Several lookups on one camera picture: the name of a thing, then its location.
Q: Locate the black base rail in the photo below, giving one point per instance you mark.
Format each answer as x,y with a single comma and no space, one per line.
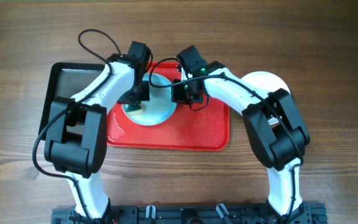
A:
249,213

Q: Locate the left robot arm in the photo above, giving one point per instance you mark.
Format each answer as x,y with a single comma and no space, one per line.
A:
76,133

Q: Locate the light blue plate top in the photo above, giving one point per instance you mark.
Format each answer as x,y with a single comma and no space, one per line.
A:
157,110

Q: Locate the black metal tray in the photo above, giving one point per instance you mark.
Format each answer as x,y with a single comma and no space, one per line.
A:
67,79

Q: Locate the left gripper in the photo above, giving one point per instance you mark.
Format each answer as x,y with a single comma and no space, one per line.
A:
145,96

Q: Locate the green yellow sponge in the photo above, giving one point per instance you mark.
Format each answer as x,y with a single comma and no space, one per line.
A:
134,109

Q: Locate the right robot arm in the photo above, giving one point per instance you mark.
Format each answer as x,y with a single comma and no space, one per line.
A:
276,131

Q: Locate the red plastic tray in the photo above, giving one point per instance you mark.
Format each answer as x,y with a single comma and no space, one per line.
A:
200,127

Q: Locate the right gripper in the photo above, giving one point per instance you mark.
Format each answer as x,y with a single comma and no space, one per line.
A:
178,96

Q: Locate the white plate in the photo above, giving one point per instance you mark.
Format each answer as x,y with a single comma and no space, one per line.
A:
265,81

